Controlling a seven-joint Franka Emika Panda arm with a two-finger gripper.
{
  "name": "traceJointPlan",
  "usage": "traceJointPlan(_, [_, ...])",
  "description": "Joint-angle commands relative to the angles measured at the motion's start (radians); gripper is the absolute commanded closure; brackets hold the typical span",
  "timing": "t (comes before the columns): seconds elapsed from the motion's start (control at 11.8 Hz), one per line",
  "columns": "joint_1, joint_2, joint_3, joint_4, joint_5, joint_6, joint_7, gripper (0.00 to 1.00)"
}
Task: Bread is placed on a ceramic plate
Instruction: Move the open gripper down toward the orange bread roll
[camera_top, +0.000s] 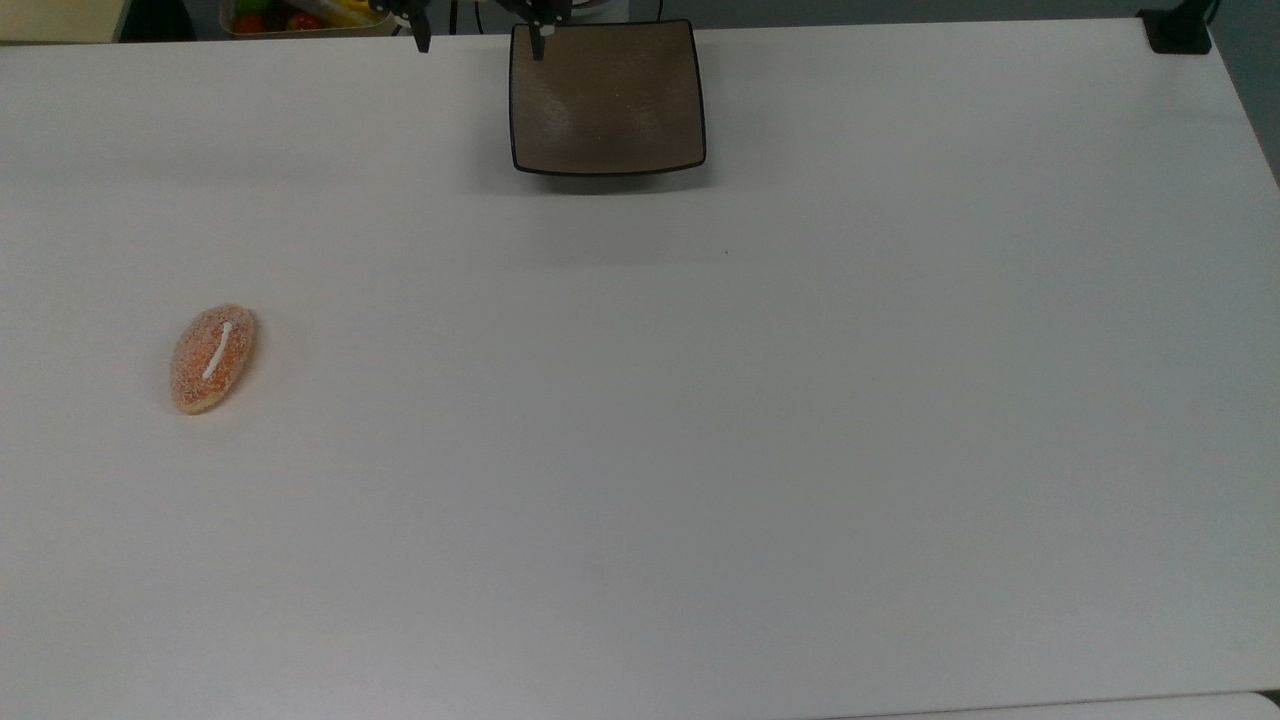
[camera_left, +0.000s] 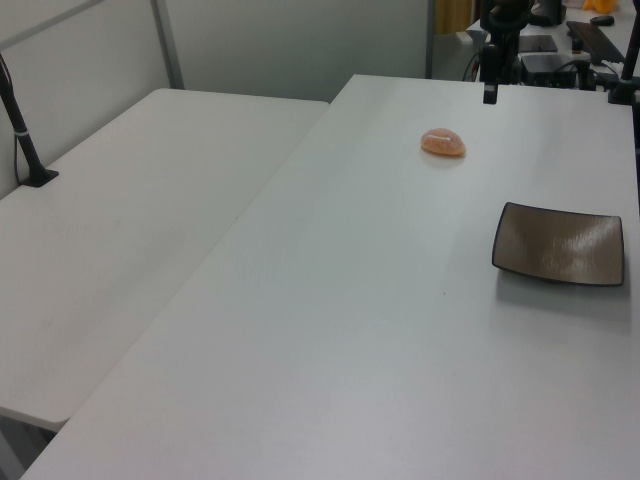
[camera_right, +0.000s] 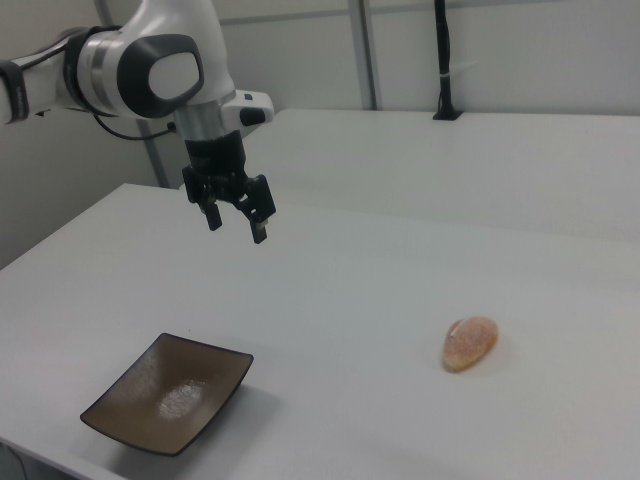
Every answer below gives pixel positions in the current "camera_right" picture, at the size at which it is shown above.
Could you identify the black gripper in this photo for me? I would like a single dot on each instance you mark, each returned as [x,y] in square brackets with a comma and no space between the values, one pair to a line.
[216,152]

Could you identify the sugared bread roll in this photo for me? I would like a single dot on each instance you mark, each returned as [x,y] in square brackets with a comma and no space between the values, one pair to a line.
[470,345]

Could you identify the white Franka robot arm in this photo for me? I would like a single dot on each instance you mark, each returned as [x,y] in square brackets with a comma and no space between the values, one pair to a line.
[175,75]

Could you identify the brown square ceramic plate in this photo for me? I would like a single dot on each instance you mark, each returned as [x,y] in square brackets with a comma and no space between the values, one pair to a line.
[165,395]

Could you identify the black pole with base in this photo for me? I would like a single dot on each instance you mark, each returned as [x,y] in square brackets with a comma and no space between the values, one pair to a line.
[444,50]

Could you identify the slim aluminium partition post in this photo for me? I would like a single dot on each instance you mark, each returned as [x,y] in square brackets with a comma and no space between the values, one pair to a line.
[155,160]

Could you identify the wide aluminium partition post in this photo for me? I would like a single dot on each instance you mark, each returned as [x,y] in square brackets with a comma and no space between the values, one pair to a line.
[365,55]

